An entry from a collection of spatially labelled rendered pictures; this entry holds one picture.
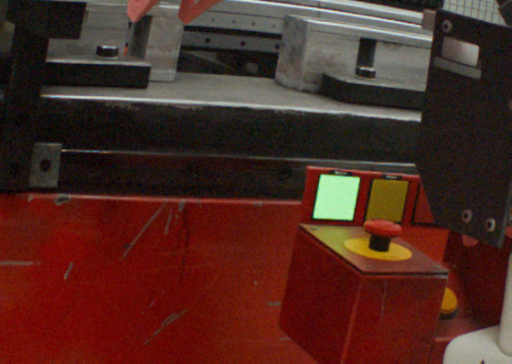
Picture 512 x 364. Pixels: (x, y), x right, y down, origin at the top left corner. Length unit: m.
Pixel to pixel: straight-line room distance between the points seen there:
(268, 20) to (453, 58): 0.94
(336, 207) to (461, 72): 0.43
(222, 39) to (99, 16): 0.42
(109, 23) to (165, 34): 0.08
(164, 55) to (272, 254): 0.27
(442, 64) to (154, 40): 0.60
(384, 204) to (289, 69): 0.32
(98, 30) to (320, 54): 0.32
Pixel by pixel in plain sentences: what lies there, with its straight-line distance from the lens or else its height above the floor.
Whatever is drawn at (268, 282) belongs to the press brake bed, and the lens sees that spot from 1.39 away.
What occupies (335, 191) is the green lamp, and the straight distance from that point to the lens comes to 1.22.
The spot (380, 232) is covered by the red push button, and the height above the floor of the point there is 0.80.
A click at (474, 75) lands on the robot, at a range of 0.83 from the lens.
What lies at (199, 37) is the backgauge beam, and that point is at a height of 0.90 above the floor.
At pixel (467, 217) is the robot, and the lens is 0.83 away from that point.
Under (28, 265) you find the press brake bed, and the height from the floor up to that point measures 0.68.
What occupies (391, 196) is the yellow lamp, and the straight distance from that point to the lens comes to 1.26.
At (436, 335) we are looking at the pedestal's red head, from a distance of 1.18.
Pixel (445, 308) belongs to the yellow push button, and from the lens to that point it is 1.23.
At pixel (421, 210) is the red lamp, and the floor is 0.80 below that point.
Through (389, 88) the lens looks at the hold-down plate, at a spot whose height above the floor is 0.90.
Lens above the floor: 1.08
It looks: 12 degrees down
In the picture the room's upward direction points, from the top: 9 degrees clockwise
